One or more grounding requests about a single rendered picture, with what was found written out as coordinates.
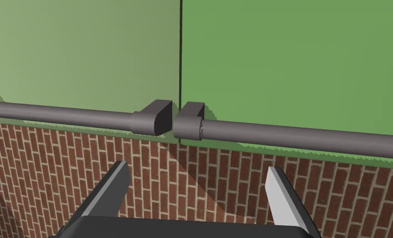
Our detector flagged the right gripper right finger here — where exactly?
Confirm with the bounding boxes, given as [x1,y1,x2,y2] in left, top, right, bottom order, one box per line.
[264,166,314,232]

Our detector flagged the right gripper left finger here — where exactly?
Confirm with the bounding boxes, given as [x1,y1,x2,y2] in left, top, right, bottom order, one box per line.
[80,160,130,218]

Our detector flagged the green cupboard door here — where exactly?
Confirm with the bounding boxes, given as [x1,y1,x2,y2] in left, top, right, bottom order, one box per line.
[180,0,393,171]
[0,0,181,145]

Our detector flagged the grey bar handle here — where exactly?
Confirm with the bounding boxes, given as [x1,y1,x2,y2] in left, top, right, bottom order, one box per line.
[173,102,393,161]
[0,88,173,136]

